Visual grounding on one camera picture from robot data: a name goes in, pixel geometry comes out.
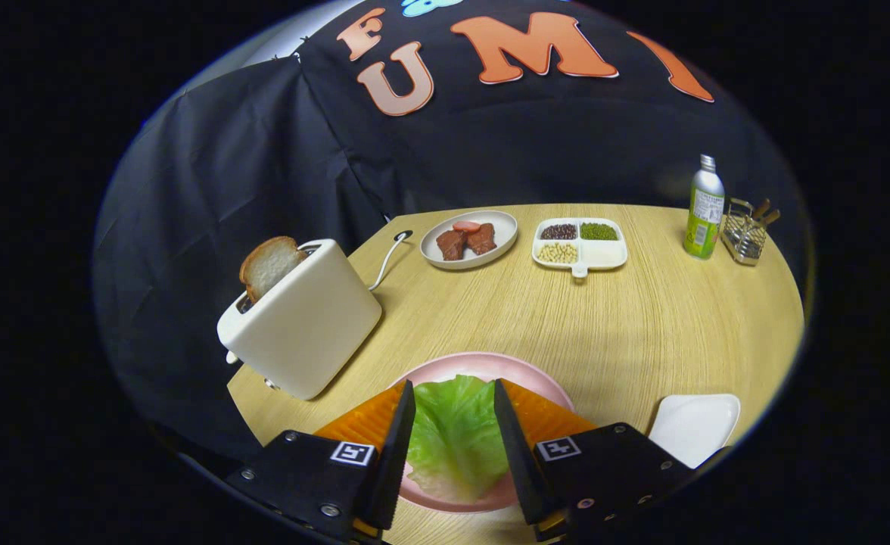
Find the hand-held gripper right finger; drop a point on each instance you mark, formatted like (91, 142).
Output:
(517, 462)

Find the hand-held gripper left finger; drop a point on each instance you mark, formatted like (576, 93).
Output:
(396, 462)

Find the green lettuce leaf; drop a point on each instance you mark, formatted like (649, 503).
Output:
(456, 431)

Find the toasted bread slice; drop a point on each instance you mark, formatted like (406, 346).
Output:
(267, 265)

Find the pink round plate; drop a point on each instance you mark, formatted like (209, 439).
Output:
(483, 365)

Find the white toaster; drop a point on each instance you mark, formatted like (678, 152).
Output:
(301, 325)

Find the white square plate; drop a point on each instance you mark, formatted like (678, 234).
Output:
(695, 428)

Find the pile of yellow soybeans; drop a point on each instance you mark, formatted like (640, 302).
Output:
(558, 253)

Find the brown meat piece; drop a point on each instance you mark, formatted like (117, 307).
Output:
(481, 239)
(451, 245)

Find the white divided dish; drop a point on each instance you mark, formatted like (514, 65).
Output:
(604, 255)

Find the pile of red beans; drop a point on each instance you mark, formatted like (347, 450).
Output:
(558, 232)

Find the round grey plate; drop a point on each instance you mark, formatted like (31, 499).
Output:
(502, 227)

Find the red sausage slice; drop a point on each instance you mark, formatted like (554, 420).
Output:
(466, 226)

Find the pile of green beans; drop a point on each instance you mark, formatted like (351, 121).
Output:
(599, 232)

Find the green drink bottle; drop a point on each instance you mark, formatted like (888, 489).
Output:
(704, 219)

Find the black backdrop cloth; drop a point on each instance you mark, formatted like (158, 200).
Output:
(263, 174)

